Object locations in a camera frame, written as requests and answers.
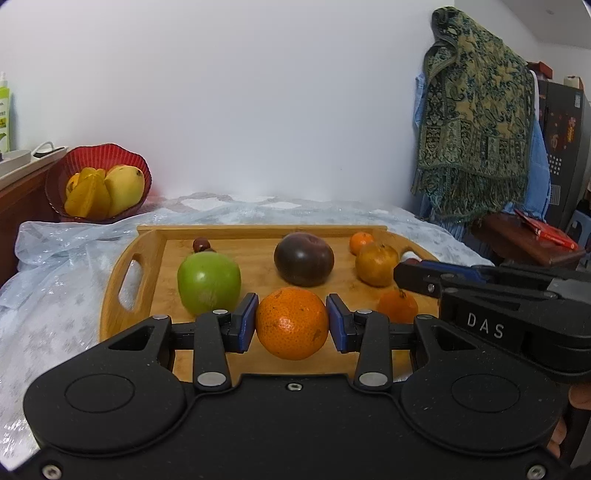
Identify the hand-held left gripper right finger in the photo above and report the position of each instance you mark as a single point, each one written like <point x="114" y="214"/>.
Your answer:
<point x="333" y="323"/>

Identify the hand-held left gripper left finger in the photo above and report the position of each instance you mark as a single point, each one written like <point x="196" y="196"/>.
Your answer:
<point x="251" y="321"/>

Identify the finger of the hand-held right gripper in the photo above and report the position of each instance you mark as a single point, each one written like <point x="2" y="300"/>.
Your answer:
<point x="461" y="270"/>
<point x="418" y="277"/>

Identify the small mandarin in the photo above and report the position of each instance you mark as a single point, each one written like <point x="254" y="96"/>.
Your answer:
<point x="397" y="307"/>
<point x="361" y="242"/>
<point x="292" y="323"/>

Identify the wooden tray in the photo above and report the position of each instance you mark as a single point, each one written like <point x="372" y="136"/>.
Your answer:
<point x="258" y="277"/>

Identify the large brownish orange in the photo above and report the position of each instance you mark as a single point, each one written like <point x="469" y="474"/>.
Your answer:
<point x="375" y="265"/>

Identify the green apple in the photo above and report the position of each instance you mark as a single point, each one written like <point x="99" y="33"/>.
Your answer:
<point x="207" y="284"/>

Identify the dark purple round fruit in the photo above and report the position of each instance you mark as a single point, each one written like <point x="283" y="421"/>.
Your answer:
<point x="302" y="261"/>

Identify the red jujube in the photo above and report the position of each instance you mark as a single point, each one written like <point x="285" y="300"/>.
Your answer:
<point x="202" y="244"/>

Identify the person's right hand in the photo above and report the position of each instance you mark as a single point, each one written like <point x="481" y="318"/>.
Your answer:
<point x="581" y="397"/>

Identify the dark wooden stool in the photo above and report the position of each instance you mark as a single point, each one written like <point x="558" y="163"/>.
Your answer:
<point x="508" y="235"/>

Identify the red packet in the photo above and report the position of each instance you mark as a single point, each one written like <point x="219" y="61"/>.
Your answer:
<point x="549" y="233"/>

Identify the grey plastic stool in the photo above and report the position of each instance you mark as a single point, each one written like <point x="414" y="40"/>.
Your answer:
<point x="577" y="226"/>

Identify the green patterned shawl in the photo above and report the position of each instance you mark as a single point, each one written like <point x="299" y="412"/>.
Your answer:
<point x="475" y="115"/>

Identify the black cabinet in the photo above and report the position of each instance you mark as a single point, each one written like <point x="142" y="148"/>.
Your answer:
<point x="565" y="152"/>

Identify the yellow mango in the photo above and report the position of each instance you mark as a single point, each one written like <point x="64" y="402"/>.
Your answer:
<point x="124" y="189"/>

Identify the yellow starfruit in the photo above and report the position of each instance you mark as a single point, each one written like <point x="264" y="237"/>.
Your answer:
<point x="90" y="196"/>

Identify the dark red box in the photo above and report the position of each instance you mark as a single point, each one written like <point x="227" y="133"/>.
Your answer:
<point x="540" y="69"/>

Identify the white jar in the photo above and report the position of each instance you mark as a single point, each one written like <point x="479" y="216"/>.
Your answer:
<point x="573" y="82"/>

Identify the small yellow orange fruit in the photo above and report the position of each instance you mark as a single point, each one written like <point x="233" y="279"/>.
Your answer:
<point x="72" y="182"/>

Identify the red fruit bowl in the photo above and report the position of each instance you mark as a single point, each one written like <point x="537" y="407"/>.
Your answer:
<point x="92" y="154"/>

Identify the brown wooden cabinet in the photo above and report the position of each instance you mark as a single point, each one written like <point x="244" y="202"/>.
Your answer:
<point x="23" y="217"/>

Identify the white tray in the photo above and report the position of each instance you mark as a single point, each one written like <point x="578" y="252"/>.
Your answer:
<point x="18" y="159"/>

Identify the green label bottle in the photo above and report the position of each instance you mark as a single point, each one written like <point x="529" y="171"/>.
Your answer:
<point x="3" y="115"/>

